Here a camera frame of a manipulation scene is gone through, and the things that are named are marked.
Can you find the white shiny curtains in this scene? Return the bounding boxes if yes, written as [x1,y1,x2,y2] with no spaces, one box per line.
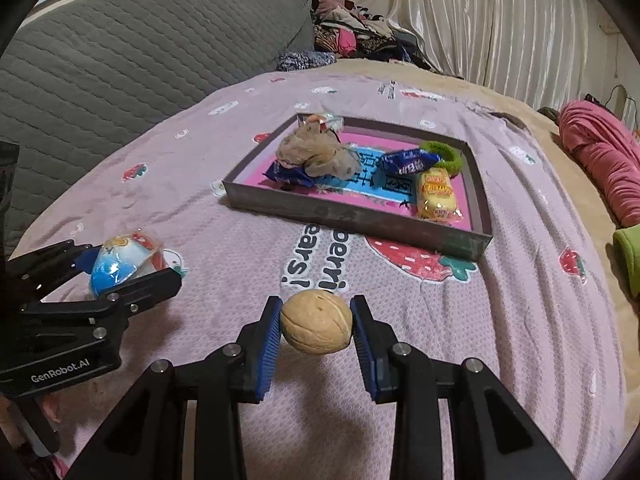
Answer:
[387,0,601,126]

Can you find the pile of clothes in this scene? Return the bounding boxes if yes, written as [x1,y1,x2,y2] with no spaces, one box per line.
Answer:
[307,0,463,78]

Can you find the green fuzzy ring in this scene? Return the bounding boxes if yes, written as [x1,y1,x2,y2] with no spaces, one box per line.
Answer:
[419,141,463,176]

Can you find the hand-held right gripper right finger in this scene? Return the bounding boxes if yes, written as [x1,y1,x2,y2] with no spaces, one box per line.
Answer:
[349,296,576,480]

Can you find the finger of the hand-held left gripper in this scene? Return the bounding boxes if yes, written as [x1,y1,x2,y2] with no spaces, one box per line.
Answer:
[40,266,182,331]
[7,240,103,306]

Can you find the beige mesh scrunchie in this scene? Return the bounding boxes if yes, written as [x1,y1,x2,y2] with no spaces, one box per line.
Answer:
[277,122,362,181]

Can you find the dark blue cookie packet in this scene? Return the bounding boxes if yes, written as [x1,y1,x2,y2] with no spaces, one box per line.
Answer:
[264,157,318,190]

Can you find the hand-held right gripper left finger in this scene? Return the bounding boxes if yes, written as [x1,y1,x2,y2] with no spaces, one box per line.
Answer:
[65,296,285,480]

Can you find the blue patterned cloth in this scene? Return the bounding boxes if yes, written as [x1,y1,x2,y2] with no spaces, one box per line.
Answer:
[275,51,336,73]

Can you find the walnut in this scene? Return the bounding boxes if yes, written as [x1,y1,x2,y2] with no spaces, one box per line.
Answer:
[280,290,353,357]

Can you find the red candy wrapper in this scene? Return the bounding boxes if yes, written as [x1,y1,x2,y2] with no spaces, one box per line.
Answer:
[89,230,188,298]

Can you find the small dark blue snack packet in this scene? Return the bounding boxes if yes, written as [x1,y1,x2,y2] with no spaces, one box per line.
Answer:
[380,149,443,176]

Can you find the pink quilt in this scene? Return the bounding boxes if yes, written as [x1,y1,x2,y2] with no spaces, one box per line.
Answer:
[557,100,640,228]

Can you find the green fleece blanket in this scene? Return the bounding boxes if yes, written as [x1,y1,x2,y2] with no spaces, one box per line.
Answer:
[612,226,640,301]

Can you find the pink workbook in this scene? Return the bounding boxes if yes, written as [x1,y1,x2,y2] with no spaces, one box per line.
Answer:
[240,130,473,233]

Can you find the grey shallow cardboard box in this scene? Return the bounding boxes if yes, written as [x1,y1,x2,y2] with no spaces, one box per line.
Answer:
[221,112,493,262]

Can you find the beige bed sheet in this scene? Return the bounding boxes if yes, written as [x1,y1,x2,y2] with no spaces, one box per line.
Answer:
[310,57,640,411]

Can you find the yellow cake packet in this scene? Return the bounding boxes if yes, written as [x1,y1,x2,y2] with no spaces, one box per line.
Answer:
[416,169,463,223]

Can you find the grey quilted headboard cover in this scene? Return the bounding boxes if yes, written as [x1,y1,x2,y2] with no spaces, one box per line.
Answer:
[0,0,316,251]

